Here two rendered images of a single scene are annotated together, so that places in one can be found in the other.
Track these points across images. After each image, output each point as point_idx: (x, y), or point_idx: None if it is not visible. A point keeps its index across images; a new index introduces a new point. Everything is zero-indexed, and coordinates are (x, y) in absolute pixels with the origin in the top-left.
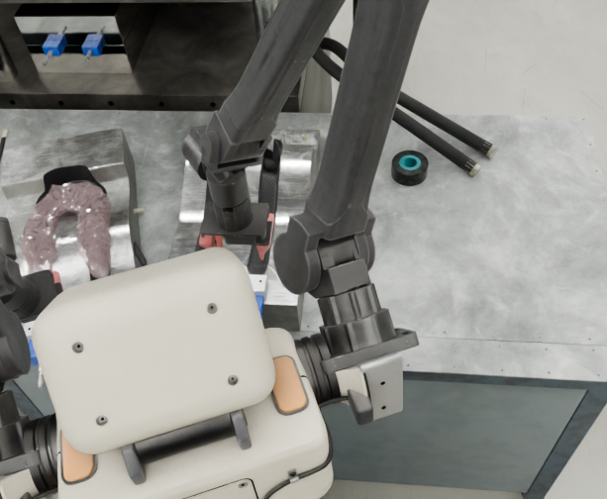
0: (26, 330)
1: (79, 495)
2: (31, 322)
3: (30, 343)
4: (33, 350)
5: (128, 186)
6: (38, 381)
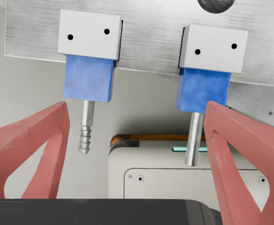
0: (63, 37)
1: None
2: (74, 20)
3: (69, 63)
4: (74, 84)
5: None
6: (80, 143)
